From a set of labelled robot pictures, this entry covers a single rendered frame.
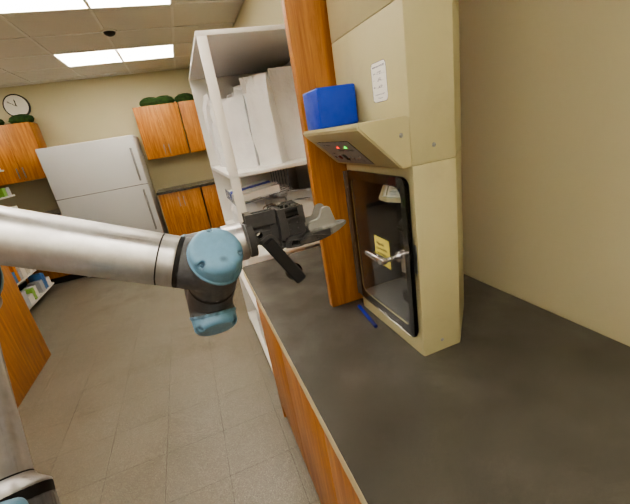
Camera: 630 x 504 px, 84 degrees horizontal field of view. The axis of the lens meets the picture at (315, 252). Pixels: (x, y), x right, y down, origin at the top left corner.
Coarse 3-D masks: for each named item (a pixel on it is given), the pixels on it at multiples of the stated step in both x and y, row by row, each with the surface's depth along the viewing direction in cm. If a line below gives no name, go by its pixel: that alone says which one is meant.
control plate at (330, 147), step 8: (320, 144) 92; (328, 144) 87; (336, 144) 83; (344, 144) 79; (328, 152) 94; (336, 152) 90; (344, 152) 85; (352, 152) 81; (360, 152) 78; (344, 160) 92; (352, 160) 87; (360, 160) 83; (368, 160) 79
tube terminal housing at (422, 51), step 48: (432, 0) 64; (336, 48) 89; (384, 48) 70; (432, 48) 67; (432, 96) 69; (432, 144) 72; (432, 192) 75; (432, 240) 79; (432, 288) 83; (432, 336) 87
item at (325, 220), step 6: (324, 210) 71; (330, 210) 71; (318, 216) 71; (324, 216) 71; (330, 216) 72; (312, 222) 70; (318, 222) 71; (324, 222) 71; (330, 222) 72; (336, 222) 74; (342, 222) 74; (312, 228) 71; (318, 228) 72; (324, 228) 71; (330, 228) 71; (336, 228) 72
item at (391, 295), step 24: (360, 192) 94; (384, 192) 82; (360, 216) 98; (384, 216) 85; (408, 216) 76; (360, 240) 102; (408, 240) 77; (360, 264) 107; (408, 264) 80; (384, 288) 95; (408, 288) 83; (384, 312) 99; (408, 312) 86
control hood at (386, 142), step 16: (336, 128) 74; (352, 128) 67; (368, 128) 66; (384, 128) 68; (400, 128) 69; (352, 144) 76; (368, 144) 70; (384, 144) 68; (400, 144) 70; (336, 160) 98; (384, 160) 73; (400, 160) 71
